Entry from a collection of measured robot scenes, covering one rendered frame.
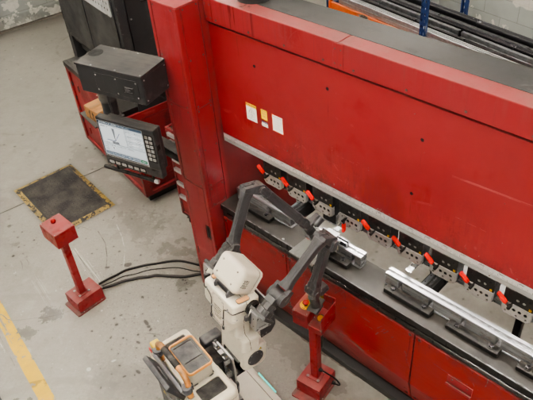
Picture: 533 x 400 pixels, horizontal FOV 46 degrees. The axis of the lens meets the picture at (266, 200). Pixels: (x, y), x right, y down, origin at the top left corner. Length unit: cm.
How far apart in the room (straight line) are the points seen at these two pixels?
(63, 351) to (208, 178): 169
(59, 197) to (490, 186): 430
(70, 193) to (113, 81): 254
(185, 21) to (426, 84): 144
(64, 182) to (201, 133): 267
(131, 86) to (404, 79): 164
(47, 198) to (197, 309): 210
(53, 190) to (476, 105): 449
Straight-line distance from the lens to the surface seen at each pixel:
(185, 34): 364
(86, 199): 610
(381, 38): 307
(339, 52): 305
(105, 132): 413
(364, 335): 402
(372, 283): 376
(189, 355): 347
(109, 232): 568
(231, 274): 319
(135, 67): 380
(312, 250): 316
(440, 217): 317
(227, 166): 424
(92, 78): 398
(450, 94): 277
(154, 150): 392
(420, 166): 307
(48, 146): 703
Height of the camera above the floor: 364
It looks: 40 degrees down
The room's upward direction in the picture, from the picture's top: 5 degrees counter-clockwise
